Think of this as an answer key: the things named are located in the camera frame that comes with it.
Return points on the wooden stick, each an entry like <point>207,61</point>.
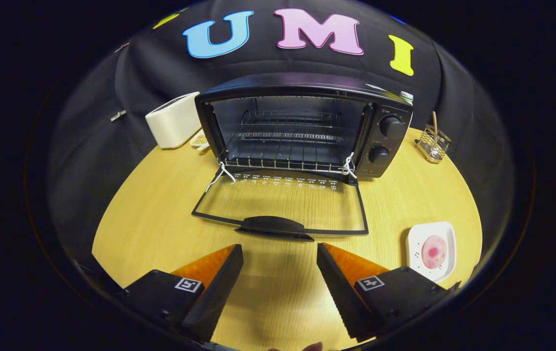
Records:
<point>435,122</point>

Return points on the black toaster oven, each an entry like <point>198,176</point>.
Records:
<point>395,126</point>

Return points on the pink ham slice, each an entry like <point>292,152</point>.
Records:
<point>434,252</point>

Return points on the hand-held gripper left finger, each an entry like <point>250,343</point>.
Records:
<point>219,292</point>

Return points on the white square plate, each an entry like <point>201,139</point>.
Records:
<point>417,273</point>

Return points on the white bread toaster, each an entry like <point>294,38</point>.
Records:
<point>173,122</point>

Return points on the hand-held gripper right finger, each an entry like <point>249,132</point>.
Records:
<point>339,292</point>

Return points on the black backdrop cloth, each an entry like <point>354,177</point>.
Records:
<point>112,87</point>

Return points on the small metal clip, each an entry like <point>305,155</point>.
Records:
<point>118,115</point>

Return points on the white bottle green label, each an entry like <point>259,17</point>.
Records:
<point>407,96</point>

